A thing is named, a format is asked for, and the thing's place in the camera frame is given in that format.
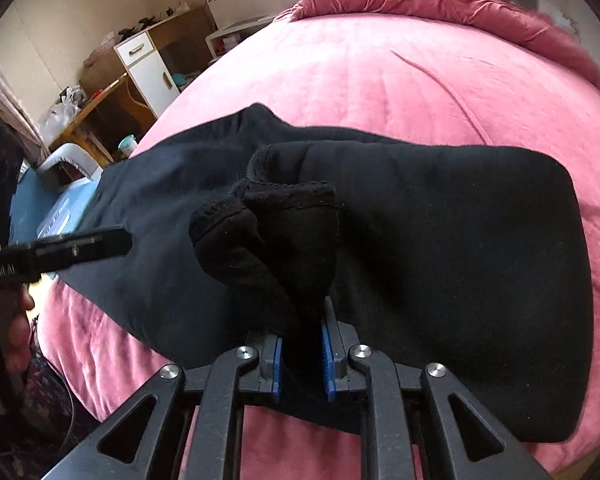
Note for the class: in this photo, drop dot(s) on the person's left hand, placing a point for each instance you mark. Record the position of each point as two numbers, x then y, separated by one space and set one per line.
17 335

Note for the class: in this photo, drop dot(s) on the pink curtain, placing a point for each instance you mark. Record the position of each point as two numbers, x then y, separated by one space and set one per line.
10 100

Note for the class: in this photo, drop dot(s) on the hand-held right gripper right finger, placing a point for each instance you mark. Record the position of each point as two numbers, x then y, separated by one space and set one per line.
328 370

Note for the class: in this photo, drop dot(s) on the white and grey nightstand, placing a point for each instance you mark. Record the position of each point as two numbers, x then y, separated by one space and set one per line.
230 35

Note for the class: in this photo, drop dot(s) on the clear plastic bag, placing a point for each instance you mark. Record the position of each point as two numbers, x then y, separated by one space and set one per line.
60 115

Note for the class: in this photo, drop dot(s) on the bed with pink sheet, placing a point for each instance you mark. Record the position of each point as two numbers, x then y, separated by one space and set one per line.
380 85

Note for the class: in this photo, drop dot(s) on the person's dark clothing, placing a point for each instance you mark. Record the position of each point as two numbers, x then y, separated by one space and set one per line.
0 185

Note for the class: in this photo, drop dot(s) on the white cabinet with drawer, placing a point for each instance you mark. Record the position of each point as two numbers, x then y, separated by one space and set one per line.
150 82

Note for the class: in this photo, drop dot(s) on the grey chair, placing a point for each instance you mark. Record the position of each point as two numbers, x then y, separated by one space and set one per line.
67 152

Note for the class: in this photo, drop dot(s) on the low wooden table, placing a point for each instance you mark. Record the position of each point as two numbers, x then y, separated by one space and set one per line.
87 110

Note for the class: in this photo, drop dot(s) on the pile of small dark items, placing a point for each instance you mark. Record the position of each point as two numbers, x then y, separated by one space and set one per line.
145 24

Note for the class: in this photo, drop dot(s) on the pink plastic bag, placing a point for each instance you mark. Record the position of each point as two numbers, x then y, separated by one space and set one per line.
99 55

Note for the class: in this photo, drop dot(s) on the teal bowl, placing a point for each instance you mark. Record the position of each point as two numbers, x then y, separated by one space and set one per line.
180 80

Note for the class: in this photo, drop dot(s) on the dark floral cloth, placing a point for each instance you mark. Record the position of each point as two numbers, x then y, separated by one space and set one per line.
30 435

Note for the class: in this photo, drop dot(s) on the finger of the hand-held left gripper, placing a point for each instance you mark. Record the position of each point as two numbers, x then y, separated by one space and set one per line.
80 249

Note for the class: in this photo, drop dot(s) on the teal lidded tub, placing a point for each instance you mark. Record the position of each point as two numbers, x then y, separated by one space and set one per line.
127 147

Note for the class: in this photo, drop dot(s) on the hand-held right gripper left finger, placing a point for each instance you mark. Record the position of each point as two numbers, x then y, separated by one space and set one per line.
278 370

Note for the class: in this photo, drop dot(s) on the wooden desk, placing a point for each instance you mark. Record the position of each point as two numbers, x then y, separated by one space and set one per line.
190 30

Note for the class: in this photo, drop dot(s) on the black embroidered pants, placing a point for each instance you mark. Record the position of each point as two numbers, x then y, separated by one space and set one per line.
430 260

